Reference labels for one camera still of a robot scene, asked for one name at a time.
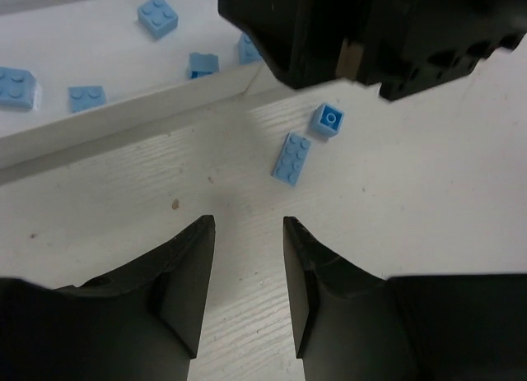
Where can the white divided sorting tray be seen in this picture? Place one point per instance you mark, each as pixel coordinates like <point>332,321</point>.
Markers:
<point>66,43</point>

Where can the light blue lego plate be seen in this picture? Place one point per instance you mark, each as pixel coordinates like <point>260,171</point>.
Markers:
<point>291,159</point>

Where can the light blue square plate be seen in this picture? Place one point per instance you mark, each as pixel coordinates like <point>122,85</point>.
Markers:
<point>85,97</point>
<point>201,65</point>

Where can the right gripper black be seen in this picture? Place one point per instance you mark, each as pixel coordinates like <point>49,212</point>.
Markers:
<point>404,46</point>

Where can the light blue brick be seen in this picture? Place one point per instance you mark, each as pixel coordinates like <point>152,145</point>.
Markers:
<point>157,17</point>

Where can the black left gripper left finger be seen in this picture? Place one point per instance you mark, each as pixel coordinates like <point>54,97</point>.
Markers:
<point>140,321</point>

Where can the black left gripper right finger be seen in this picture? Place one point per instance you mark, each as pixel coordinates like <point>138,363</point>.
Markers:
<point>350,325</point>

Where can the blue square lego plate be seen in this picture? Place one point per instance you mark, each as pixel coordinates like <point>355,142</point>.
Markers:
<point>326,120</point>

